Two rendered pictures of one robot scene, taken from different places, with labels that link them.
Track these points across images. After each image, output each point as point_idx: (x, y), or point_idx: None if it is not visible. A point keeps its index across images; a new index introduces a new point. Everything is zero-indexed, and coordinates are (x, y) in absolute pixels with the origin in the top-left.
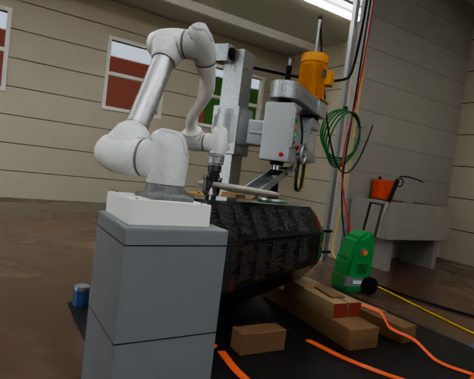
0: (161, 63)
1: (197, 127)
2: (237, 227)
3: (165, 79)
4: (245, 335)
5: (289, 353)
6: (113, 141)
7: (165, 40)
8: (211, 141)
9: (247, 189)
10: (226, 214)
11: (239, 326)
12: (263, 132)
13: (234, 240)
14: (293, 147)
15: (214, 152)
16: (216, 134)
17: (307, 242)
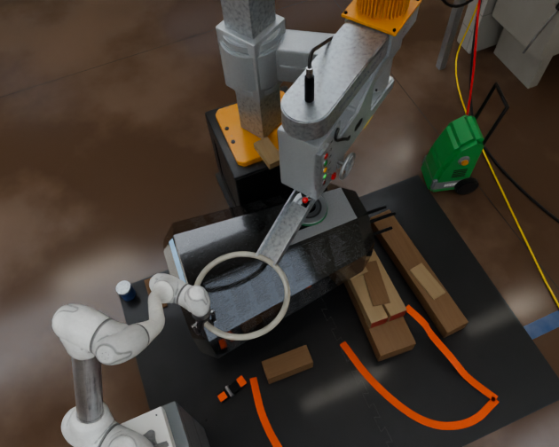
0: (83, 369)
1: (166, 295)
2: (252, 299)
3: (97, 373)
4: (271, 378)
5: (316, 374)
6: (74, 443)
7: (74, 350)
8: (187, 309)
9: (241, 340)
10: (238, 287)
11: (268, 361)
12: (280, 161)
13: (248, 317)
14: (325, 184)
15: (193, 314)
16: (190, 306)
17: (346, 270)
